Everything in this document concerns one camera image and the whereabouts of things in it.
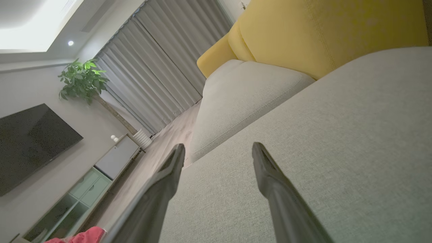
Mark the black wall television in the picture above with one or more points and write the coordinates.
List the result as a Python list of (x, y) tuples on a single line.
[(33, 141)]

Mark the white ribbed plant pot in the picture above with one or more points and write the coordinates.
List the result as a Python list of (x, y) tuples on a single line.
[(143, 138)]

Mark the red white numbered jersey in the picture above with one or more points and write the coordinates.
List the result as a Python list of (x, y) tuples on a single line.
[(87, 236)]

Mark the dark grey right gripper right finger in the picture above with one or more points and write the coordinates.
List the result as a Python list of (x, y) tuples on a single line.
[(283, 202)]

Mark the mint and beige TV cabinet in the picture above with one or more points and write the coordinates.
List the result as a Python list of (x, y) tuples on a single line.
[(118, 158)]

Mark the brown wall panel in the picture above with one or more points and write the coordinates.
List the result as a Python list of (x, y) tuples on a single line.
[(428, 20)]

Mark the grey pleated curtain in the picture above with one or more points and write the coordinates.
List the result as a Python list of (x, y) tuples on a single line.
[(152, 67)]

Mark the grey sofa chaise seat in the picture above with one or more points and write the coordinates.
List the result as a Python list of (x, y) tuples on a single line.
[(354, 152)]

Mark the green potted tree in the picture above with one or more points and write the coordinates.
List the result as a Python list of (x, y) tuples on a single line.
[(82, 79)]

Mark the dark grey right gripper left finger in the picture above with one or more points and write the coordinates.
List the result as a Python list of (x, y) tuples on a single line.
[(158, 195)]

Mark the small white figurine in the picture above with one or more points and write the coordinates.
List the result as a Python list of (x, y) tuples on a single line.
[(114, 138)]

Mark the wall socket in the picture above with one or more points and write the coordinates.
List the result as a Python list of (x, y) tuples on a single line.
[(243, 5)]

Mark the large grey seat cushion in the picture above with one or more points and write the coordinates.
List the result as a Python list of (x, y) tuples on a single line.
[(243, 101)]

